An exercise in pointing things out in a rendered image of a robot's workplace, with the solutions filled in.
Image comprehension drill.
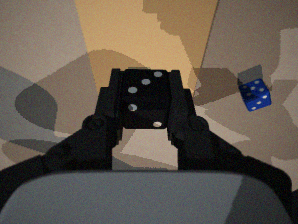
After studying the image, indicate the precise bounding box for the tan mat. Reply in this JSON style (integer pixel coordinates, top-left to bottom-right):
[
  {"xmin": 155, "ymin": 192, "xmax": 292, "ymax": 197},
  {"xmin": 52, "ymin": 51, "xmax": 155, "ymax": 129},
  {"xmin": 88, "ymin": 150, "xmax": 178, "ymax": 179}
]
[{"xmin": 75, "ymin": 0, "xmax": 218, "ymax": 98}]

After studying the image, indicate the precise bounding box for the blue die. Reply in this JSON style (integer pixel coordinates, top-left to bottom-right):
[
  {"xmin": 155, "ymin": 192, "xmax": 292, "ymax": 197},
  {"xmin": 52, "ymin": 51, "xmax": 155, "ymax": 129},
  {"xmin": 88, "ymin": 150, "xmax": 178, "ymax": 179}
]
[{"xmin": 239, "ymin": 78, "xmax": 272, "ymax": 112}]

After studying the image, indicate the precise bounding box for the black die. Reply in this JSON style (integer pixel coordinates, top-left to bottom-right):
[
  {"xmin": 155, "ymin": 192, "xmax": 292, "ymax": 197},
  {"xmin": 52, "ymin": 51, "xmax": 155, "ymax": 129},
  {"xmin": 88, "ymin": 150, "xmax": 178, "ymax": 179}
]
[{"xmin": 120, "ymin": 69, "xmax": 172, "ymax": 129}]

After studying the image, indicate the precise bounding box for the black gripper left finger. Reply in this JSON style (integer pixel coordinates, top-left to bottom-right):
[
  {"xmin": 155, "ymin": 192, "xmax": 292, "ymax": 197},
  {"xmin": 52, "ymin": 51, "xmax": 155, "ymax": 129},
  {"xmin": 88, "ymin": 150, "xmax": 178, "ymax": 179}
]
[{"xmin": 0, "ymin": 68, "xmax": 123, "ymax": 212}]

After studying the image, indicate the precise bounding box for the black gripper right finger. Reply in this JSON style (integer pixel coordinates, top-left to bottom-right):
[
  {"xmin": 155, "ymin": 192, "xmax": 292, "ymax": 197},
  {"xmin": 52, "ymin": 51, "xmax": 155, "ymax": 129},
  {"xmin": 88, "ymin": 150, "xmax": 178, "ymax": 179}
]
[{"xmin": 167, "ymin": 70, "xmax": 292, "ymax": 221}]

